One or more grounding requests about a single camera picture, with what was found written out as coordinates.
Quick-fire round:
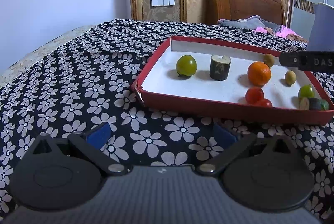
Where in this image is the grey and pink bedding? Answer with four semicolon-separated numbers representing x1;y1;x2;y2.
217;15;308;43

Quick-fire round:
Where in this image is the orange mandarin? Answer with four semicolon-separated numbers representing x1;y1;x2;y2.
247;62;271;87

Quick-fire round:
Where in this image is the red tomato front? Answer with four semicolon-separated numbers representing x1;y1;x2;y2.
245;87;264;105

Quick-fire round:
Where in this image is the dark sugarcane piece small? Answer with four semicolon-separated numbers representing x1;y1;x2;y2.
209;55;231;81

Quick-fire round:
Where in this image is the green cucumber chunk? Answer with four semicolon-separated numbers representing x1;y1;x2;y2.
320;99;329;110

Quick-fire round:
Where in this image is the brown kiwi fruit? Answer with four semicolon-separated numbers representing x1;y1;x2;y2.
263;54;275;68

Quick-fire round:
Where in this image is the small red cherry tomato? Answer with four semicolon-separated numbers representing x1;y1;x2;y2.
255;98;273;108

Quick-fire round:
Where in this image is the green tomato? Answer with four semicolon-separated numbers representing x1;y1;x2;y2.
298;84;315;99
176;55;197;78

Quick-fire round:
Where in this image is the red shallow cardboard tray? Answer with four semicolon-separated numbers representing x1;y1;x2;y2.
132;36;333;124

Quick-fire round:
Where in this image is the wooden bed headboard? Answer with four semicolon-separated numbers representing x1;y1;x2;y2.
204;0;285;25

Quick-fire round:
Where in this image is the yellow-brown longan fruit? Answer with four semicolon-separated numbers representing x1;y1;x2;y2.
285;70;297;86

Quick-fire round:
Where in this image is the black floral tablecloth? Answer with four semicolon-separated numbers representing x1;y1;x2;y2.
1;19;333;223

